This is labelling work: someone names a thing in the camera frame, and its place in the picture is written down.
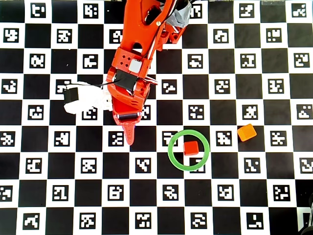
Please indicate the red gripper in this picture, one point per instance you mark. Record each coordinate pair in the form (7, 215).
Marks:
(127, 116)

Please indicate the red cube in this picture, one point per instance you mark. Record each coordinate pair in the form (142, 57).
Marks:
(190, 148)

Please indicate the orange cube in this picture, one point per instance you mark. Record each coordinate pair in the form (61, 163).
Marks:
(246, 132)

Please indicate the red robot arm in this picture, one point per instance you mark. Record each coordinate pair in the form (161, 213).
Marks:
(137, 29)

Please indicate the black white marker checkerboard mat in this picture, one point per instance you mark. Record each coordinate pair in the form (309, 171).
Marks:
(97, 171)

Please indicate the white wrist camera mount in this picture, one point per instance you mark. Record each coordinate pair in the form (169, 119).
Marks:
(83, 102)

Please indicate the silver duct tape wad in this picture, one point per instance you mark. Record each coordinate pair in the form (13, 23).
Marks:
(182, 16)

